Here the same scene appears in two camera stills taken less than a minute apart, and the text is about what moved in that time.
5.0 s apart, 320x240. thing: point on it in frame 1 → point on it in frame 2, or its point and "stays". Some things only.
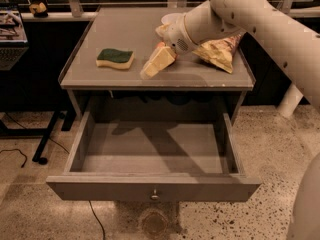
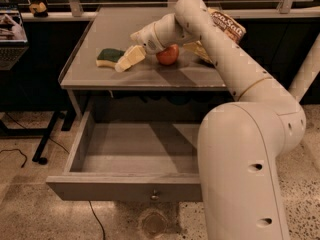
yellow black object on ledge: x=39 y=9 stays
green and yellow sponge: x=114 y=58 stays
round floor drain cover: x=154 y=222 stays
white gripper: x=175 y=37 → x=147 y=42
